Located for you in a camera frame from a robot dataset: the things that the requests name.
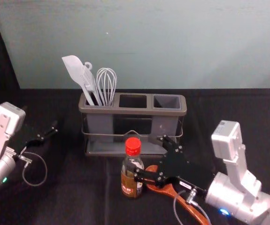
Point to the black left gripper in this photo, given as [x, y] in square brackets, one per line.
[22, 143]

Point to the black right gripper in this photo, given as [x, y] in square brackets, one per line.
[179, 166]

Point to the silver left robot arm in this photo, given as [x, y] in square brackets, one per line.
[1, 131]

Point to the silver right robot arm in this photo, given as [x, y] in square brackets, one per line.
[233, 187]

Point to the sauce bottle with red cap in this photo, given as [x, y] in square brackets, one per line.
[132, 164]

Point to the brown wooden spoon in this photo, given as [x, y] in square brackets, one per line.
[170, 188]

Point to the grey three-slot utensil rack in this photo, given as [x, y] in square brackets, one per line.
[102, 122]

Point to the grey slotted turner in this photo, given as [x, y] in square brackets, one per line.
[90, 80]

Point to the black table cloth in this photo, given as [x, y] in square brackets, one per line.
[78, 201]

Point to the grey plastic spatula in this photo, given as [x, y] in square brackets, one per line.
[72, 66]

